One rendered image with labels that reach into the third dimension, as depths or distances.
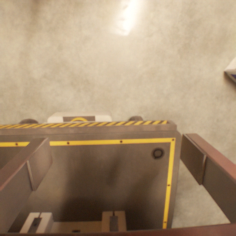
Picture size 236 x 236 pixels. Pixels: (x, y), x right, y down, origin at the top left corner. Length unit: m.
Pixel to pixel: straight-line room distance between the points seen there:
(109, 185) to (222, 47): 0.77
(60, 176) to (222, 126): 0.81
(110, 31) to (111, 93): 0.27
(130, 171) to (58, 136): 0.25
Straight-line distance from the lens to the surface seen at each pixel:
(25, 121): 0.81
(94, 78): 0.80
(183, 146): 0.16
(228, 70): 0.92
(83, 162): 0.56
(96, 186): 0.61
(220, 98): 0.97
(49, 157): 0.17
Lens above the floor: 0.80
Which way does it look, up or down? 73 degrees down
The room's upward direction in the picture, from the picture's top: 173 degrees clockwise
